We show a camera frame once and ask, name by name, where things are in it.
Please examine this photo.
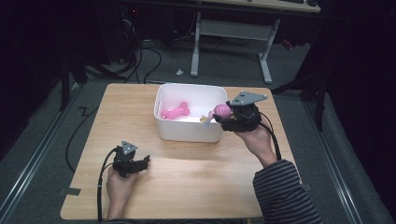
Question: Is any pink ball rope toy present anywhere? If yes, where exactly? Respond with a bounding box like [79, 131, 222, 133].
[199, 104, 234, 128]

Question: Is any black computer tower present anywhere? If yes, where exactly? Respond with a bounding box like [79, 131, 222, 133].
[99, 4, 141, 64]

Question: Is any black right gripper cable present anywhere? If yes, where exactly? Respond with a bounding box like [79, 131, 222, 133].
[257, 111, 283, 162]

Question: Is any metal floor rail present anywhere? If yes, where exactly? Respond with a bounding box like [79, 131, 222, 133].
[0, 82, 82, 217]
[302, 99, 364, 224]

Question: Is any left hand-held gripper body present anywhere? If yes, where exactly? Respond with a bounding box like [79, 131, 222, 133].
[112, 140, 139, 179]

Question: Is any white-legged wooden desk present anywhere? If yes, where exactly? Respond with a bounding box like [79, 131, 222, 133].
[189, 0, 321, 85]

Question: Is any black metal stand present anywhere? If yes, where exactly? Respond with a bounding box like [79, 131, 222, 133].
[58, 50, 125, 113]
[270, 69, 329, 133]

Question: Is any white plastic bin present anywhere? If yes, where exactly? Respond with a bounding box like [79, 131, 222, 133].
[153, 83, 229, 144]

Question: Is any pink bone toy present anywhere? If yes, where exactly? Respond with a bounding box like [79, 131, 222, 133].
[160, 101, 191, 121]

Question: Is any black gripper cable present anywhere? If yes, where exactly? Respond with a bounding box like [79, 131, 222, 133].
[96, 146, 121, 223]
[257, 111, 283, 162]

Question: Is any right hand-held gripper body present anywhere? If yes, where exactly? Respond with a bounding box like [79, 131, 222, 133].
[221, 91, 269, 133]

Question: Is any person's right hand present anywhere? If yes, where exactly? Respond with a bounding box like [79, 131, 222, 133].
[233, 124, 278, 168]

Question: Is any person's left hand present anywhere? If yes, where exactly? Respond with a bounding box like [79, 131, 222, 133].
[106, 171, 138, 203]

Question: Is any black floor cable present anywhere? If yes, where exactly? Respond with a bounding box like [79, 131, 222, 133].
[64, 105, 101, 174]

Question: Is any bundle of black cables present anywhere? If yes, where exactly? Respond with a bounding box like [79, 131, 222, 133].
[120, 12, 163, 85]

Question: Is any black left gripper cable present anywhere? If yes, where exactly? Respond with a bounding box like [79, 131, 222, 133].
[96, 146, 121, 223]

